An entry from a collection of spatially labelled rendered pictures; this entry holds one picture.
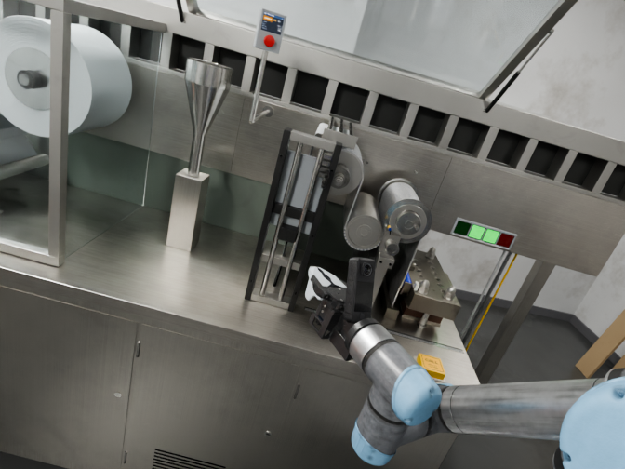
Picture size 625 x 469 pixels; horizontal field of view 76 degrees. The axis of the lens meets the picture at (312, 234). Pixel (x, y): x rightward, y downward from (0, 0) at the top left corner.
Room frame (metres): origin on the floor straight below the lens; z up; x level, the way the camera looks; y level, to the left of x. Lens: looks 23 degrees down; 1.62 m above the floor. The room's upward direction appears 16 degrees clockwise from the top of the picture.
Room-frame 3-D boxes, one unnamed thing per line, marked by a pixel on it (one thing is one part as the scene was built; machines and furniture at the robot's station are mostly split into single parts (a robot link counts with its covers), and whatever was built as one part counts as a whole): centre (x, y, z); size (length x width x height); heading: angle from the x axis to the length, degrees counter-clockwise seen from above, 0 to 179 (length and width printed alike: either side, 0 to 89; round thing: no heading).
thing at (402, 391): (0.50, -0.20, 1.21); 0.11 x 0.08 x 0.09; 35
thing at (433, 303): (1.38, -0.45, 1.00); 0.40 x 0.16 x 0.06; 2
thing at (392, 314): (1.34, -0.33, 0.92); 0.28 x 0.04 x 0.04; 2
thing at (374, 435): (0.52, -0.21, 1.12); 0.11 x 0.08 x 0.11; 125
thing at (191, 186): (1.30, 0.45, 1.19); 0.14 x 0.14 x 0.57
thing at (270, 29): (1.22, 0.27, 1.66); 0.07 x 0.07 x 0.10; 20
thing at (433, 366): (0.99, -0.44, 0.91); 0.07 x 0.07 x 0.02; 2
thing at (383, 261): (1.17, -0.24, 1.05); 0.06 x 0.05 x 0.31; 2
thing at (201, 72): (1.30, 0.45, 1.50); 0.14 x 0.14 x 0.06
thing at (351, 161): (1.34, -0.02, 1.34); 0.25 x 0.14 x 0.14; 2
